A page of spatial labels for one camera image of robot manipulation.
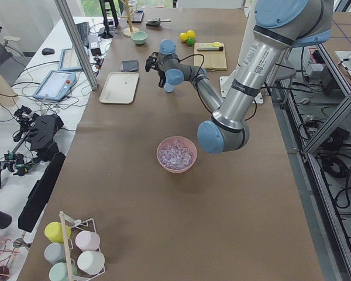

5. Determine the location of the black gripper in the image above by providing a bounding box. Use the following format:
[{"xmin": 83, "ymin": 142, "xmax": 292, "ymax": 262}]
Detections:
[{"xmin": 145, "ymin": 52, "xmax": 166, "ymax": 88}]

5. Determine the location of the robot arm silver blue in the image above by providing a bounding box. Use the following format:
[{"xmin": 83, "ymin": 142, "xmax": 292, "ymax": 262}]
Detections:
[{"xmin": 145, "ymin": 1, "xmax": 333, "ymax": 153}]

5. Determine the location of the light blue plastic cup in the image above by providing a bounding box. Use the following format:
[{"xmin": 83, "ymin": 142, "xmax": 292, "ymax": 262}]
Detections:
[{"xmin": 164, "ymin": 83, "xmax": 175, "ymax": 93}]

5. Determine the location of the steel ice scoop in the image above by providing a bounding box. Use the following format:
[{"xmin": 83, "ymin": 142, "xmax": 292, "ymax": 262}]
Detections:
[{"xmin": 146, "ymin": 18, "xmax": 171, "ymax": 28}]

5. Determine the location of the pile of clear ice cubes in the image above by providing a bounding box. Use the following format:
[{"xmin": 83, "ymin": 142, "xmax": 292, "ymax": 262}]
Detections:
[{"xmin": 158, "ymin": 140, "xmax": 194, "ymax": 170}]

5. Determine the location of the pink cup in rack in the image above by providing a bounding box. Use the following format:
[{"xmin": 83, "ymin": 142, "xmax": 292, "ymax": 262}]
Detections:
[{"xmin": 75, "ymin": 231, "xmax": 101, "ymax": 251}]

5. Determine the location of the yellow cup in rack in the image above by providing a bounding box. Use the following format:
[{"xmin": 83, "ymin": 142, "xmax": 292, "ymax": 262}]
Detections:
[{"xmin": 44, "ymin": 222, "xmax": 64, "ymax": 244}]

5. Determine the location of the white cup in rack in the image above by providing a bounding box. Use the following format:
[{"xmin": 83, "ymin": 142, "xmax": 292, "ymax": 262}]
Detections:
[{"xmin": 77, "ymin": 251, "xmax": 105, "ymax": 275}]

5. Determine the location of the grey cup in rack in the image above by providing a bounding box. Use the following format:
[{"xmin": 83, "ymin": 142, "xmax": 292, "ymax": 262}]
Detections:
[{"xmin": 44, "ymin": 243, "xmax": 66, "ymax": 265}]

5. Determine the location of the mint cup in rack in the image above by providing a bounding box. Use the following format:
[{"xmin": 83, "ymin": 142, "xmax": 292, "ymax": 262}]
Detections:
[{"xmin": 49, "ymin": 262, "xmax": 68, "ymax": 281}]

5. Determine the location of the dark grey folded cloth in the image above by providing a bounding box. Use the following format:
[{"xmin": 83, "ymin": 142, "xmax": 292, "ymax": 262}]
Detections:
[{"xmin": 121, "ymin": 60, "xmax": 139, "ymax": 72}]

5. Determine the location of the cream rabbit tray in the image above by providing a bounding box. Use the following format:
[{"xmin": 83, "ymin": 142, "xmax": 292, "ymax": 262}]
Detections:
[{"xmin": 99, "ymin": 72, "xmax": 139, "ymax": 105}]

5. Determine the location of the yellow lemon front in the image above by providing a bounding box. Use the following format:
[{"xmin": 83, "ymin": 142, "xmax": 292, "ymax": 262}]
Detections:
[{"xmin": 179, "ymin": 32, "xmax": 188, "ymax": 43}]

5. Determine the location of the yellow lemon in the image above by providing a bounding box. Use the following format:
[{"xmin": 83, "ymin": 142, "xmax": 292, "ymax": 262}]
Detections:
[
  {"xmin": 179, "ymin": 32, "xmax": 188, "ymax": 43},
  {"xmin": 186, "ymin": 30, "xmax": 196, "ymax": 39}
]

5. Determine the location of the mint green bowl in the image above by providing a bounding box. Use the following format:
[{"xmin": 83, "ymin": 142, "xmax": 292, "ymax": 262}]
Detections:
[{"xmin": 131, "ymin": 31, "xmax": 148, "ymax": 46}]

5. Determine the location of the green lime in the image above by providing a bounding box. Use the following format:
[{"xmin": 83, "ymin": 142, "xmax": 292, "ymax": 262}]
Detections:
[{"xmin": 186, "ymin": 37, "xmax": 195, "ymax": 46}]

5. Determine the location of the yellow lemon rear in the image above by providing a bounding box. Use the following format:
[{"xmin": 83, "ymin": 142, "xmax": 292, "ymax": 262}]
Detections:
[{"xmin": 186, "ymin": 30, "xmax": 196, "ymax": 39}]

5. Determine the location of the wooden cutting board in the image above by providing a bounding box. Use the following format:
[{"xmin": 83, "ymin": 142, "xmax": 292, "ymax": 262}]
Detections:
[{"xmin": 194, "ymin": 42, "xmax": 227, "ymax": 71}]

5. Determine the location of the wooden mug tree stand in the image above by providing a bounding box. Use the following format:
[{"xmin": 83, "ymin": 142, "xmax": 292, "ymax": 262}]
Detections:
[{"xmin": 121, "ymin": 0, "xmax": 140, "ymax": 37}]

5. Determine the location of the black rectangular tray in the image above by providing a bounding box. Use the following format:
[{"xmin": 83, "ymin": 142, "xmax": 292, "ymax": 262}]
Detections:
[{"xmin": 130, "ymin": 10, "xmax": 144, "ymax": 23}]

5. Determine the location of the pink bowl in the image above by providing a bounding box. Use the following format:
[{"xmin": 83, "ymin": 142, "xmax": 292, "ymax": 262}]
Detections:
[{"xmin": 156, "ymin": 136, "xmax": 197, "ymax": 173}]

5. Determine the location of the black keyboard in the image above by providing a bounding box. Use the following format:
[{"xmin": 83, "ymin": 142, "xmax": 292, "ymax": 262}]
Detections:
[{"xmin": 75, "ymin": 22, "xmax": 90, "ymax": 47}]

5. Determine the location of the teach pendant rear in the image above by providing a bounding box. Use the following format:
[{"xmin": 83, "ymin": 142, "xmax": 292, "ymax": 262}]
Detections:
[{"xmin": 58, "ymin": 48, "xmax": 82, "ymax": 71}]

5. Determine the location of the teach pendant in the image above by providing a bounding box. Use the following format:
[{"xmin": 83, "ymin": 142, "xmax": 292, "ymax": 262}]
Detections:
[
  {"xmin": 32, "ymin": 70, "xmax": 76, "ymax": 101},
  {"xmin": 58, "ymin": 48, "xmax": 82, "ymax": 71}
]

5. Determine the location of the teach pendant front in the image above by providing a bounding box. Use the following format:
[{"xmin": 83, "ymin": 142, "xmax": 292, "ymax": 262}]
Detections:
[{"xmin": 32, "ymin": 70, "xmax": 76, "ymax": 101}]

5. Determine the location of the black computer mouse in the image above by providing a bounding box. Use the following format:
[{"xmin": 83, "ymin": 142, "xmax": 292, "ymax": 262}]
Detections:
[{"xmin": 42, "ymin": 47, "xmax": 55, "ymax": 56}]

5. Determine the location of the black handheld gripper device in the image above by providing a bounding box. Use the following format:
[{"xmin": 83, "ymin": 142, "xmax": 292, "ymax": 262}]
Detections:
[{"xmin": 13, "ymin": 106, "xmax": 64, "ymax": 163}]

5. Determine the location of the long black bar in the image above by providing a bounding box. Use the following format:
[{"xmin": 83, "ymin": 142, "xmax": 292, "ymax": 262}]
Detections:
[{"xmin": 18, "ymin": 152, "xmax": 66, "ymax": 232}]

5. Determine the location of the small black clamp tool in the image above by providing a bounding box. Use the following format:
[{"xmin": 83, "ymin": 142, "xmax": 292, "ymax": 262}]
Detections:
[{"xmin": 0, "ymin": 152, "xmax": 33, "ymax": 191}]

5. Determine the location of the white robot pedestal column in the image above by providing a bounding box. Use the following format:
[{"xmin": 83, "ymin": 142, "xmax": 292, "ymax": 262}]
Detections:
[{"xmin": 220, "ymin": 1, "xmax": 257, "ymax": 98}]

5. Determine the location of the aluminium frame post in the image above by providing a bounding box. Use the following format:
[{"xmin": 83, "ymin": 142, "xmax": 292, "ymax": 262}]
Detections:
[{"xmin": 54, "ymin": 0, "xmax": 98, "ymax": 90}]

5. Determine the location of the white wire cup rack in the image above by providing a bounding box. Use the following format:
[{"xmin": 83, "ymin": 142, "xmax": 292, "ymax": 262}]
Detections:
[{"xmin": 59, "ymin": 211, "xmax": 105, "ymax": 280}]

